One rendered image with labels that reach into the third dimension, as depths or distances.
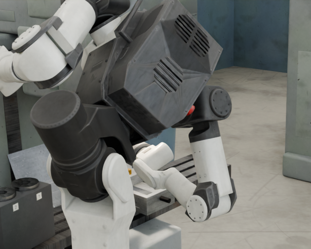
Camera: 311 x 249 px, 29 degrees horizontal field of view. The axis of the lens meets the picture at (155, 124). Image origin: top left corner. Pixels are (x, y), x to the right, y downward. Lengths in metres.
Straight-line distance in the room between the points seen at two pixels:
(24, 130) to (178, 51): 1.13
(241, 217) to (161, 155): 2.58
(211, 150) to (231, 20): 8.13
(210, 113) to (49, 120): 0.53
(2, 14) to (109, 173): 1.15
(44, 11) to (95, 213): 0.89
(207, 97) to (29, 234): 0.75
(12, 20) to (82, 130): 1.09
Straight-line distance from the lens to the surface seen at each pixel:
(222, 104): 1.69
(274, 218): 4.43
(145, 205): 2.19
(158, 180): 1.84
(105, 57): 1.51
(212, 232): 4.20
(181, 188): 1.80
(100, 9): 1.53
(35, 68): 1.37
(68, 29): 1.39
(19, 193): 1.98
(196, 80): 1.51
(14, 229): 1.96
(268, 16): 9.47
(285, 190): 4.92
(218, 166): 1.71
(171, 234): 2.26
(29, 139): 2.50
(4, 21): 2.38
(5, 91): 1.62
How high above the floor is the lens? 1.85
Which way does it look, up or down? 16 degrees down
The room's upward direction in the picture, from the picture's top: 2 degrees counter-clockwise
